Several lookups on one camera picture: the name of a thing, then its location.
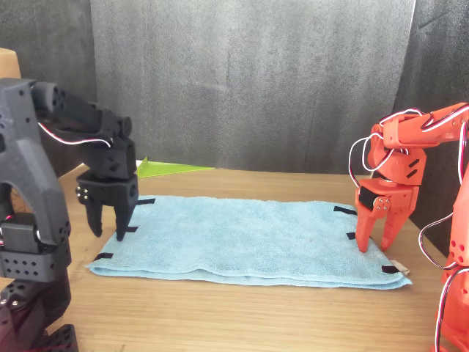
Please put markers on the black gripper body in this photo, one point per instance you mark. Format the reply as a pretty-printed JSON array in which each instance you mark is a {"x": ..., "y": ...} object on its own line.
[{"x": 110, "y": 192}]

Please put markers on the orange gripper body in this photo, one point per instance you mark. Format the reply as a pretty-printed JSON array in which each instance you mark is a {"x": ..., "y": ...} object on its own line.
[{"x": 397, "y": 198}]

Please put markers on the light blue towel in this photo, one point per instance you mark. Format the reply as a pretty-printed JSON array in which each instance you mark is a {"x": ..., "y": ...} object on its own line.
[{"x": 238, "y": 238}]

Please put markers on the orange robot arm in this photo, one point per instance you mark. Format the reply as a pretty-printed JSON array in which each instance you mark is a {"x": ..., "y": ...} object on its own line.
[{"x": 410, "y": 128}]

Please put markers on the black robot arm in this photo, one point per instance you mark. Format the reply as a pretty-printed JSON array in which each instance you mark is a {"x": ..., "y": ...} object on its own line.
[{"x": 22, "y": 154}]

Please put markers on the dark grey foam panel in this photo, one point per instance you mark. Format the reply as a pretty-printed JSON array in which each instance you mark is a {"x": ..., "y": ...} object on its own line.
[
  {"x": 55, "y": 36},
  {"x": 432, "y": 55}
]

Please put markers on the brown cardboard box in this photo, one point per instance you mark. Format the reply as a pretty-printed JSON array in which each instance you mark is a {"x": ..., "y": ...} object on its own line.
[{"x": 9, "y": 64}]

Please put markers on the light grey foam backdrop panel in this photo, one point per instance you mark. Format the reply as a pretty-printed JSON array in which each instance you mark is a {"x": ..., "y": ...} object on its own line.
[{"x": 238, "y": 73}]

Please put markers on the green acrylic triangle bracket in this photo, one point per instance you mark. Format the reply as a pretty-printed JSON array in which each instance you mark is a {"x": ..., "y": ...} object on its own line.
[{"x": 165, "y": 170}]

